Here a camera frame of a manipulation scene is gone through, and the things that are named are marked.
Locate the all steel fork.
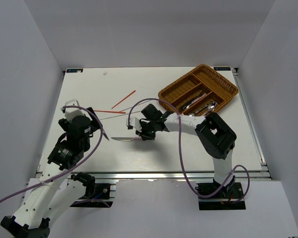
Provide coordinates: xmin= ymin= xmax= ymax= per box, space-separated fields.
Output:
xmin=181 ymin=93 xmax=207 ymax=110

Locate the pink handle knife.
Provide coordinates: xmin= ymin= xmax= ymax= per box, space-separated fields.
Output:
xmin=111 ymin=137 xmax=142 ymax=142

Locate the silver metal chopstick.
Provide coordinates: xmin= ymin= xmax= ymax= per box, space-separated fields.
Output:
xmin=100 ymin=111 xmax=140 ymax=120
xmin=121 ymin=98 xmax=153 ymax=112

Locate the patterned handle steel spoon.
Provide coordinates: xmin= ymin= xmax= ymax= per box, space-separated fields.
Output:
xmin=189 ymin=106 xmax=208 ymax=117

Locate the pink handle fork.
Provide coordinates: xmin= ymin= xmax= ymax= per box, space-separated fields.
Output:
xmin=186 ymin=93 xmax=207 ymax=109

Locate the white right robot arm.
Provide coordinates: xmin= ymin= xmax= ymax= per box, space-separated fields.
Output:
xmin=126 ymin=104 xmax=237 ymax=199

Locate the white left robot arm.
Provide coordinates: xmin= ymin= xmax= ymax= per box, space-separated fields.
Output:
xmin=0 ymin=104 xmax=103 ymax=238

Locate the lower orange chopstick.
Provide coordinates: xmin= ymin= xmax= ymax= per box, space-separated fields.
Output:
xmin=94 ymin=110 xmax=126 ymax=114

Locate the orange chopstick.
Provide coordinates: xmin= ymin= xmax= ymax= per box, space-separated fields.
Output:
xmin=94 ymin=110 xmax=126 ymax=114
xmin=111 ymin=90 xmax=136 ymax=109

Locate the upper orange chopstick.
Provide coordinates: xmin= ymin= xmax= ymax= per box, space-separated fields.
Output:
xmin=111 ymin=90 xmax=136 ymax=109

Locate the brown wicker cutlery tray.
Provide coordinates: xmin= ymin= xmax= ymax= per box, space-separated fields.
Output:
xmin=158 ymin=64 xmax=238 ymax=116

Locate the left blue corner label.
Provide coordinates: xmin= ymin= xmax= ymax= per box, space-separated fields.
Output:
xmin=66 ymin=68 xmax=83 ymax=73

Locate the blue corner label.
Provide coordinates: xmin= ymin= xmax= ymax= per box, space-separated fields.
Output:
xmin=213 ymin=66 xmax=231 ymax=71
xmin=66 ymin=68 xmax=83 ymax=73

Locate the right blue corner label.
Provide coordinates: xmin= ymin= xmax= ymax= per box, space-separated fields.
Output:
xmin=213 ymin=66 xmax=231 ymax=71

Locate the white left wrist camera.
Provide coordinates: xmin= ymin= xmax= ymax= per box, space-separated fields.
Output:
xmin=61 ymin=99 xmax=85 ymax=123

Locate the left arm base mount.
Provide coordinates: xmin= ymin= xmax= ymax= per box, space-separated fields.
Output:
xmin=71 ymin=172 xmax=114 ymax=208

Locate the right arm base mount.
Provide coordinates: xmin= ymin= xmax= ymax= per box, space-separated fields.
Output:
xmin=198 ymin=182 xmax=246 ymax=211

